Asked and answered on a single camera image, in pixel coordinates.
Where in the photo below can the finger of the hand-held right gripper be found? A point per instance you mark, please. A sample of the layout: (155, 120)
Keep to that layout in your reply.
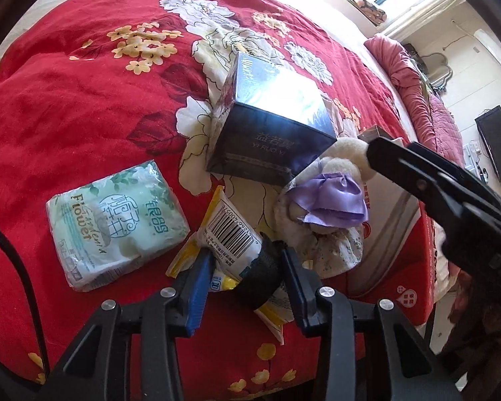
(413, 167)

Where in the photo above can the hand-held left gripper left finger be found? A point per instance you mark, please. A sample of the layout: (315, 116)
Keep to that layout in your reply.
(200, 288)

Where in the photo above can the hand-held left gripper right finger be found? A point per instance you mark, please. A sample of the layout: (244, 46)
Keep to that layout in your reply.
(294, 284)

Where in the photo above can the black fabric roll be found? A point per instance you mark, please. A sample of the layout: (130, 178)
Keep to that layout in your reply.
(261, 271)

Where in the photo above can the yellow plastic packet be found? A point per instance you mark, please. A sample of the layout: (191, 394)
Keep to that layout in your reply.
(225, 234)

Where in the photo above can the beige plush toy purple bow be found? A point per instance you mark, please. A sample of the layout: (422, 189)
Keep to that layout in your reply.
(330, 200)

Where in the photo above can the green floral tissue pack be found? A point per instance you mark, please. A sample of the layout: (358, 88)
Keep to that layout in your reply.
(108, 225)

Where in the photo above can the pink quilt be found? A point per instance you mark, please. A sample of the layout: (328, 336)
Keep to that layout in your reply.
(438, 112)

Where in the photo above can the heart-shaped mirror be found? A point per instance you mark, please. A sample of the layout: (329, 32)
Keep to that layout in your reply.
(436, 67)

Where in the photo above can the dark glossy box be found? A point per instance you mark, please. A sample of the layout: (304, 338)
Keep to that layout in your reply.
(271, 142)

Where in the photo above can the bed with cream sheet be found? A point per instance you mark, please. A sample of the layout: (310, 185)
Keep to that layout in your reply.
(330, 12)

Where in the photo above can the red floral blanket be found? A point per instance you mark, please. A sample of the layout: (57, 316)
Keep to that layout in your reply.
(67, 92)

